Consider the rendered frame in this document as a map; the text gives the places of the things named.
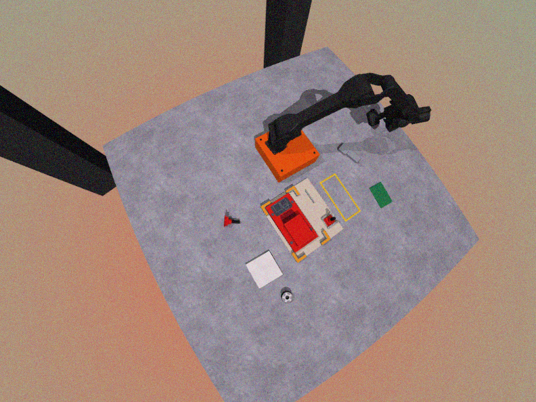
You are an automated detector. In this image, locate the green flat square mat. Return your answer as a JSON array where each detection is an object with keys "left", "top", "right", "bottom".
[{"left": 369, "top": 182, "right": 392, "bottom": 208}]

